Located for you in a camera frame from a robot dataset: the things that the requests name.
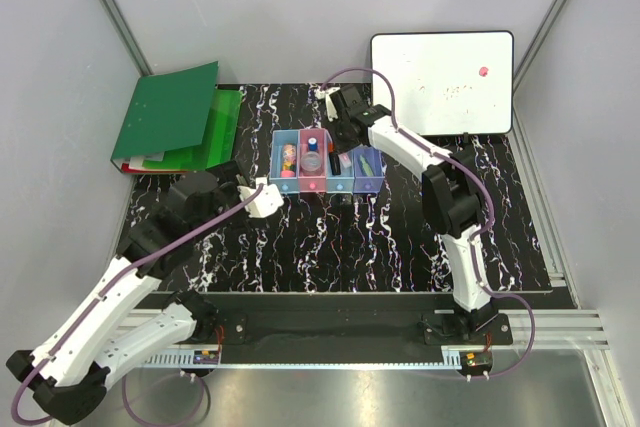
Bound pink purple pen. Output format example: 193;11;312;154
339;153;352;169

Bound orange cap black marker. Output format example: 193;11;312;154
328;142;341;176

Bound green stapler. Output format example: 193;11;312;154
358;155;374;177

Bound pink plastic drawer box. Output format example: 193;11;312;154
298;128;328;193

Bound blue white glue bottle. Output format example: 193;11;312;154
307;137;319;152

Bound purple plastic drawer box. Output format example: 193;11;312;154
352;146;384;194

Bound round clear plastic container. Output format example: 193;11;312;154
300;151;323;175

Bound pink crayon tube case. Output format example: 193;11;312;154
280;143;297;178

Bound white whiteboard black frame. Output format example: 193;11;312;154
371;30;514;137

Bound light blue end drawer box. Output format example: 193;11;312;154
269;130;300;195

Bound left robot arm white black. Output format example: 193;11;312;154
6;161;282;426

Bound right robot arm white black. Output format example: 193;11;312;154
324;85;498;344

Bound green transparent plastic folder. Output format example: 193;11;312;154
197;89;242;170

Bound red folder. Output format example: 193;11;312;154
121;156;186;175

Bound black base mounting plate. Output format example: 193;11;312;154
204;293;513;369

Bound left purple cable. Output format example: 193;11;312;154
10;185;269;423

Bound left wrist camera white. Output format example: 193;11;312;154
237;177;284;219

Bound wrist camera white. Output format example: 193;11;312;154
315;87;345;124
237;177;284;219

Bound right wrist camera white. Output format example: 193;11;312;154
315;87;345;124

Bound green ring binder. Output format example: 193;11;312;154
111;61;219;171

